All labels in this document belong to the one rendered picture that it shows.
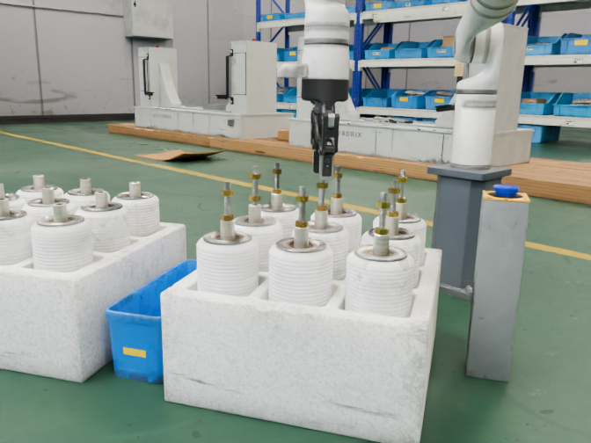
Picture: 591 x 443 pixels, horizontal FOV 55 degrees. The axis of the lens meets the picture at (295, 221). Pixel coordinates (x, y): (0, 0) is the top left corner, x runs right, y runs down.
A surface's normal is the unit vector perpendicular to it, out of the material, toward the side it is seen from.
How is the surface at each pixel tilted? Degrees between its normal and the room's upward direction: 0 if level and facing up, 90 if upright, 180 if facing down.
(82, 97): 90
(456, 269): 90
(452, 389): 0
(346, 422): 90
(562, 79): 90
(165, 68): 68
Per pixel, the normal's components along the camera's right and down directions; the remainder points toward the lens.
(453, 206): -0.72, 0.15
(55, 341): -0.27, 0.22
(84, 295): 0.96, 0.08
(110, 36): 0.69, 0.18
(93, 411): 0.02, -0.97
